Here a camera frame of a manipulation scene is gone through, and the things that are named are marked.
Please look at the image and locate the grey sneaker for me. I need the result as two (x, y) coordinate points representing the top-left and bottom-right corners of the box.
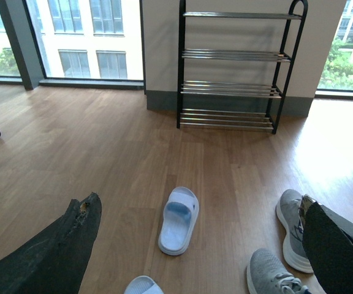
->
(246, 248), (310, 294)
(276, 189), (313, 274)

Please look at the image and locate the white slide sandal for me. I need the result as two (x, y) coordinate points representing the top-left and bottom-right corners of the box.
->
(158, 187), (199, 256)
(124, 276), (164, 294)

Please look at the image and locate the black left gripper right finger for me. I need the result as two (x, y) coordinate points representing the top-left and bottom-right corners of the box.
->
(298, 195), (353, 293)

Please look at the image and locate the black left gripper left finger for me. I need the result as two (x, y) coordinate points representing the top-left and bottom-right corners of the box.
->
(0, 192), (102, 293)

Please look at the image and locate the black metal shoe rack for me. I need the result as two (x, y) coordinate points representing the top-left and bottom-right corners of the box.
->
(176, 1), (308, 134)

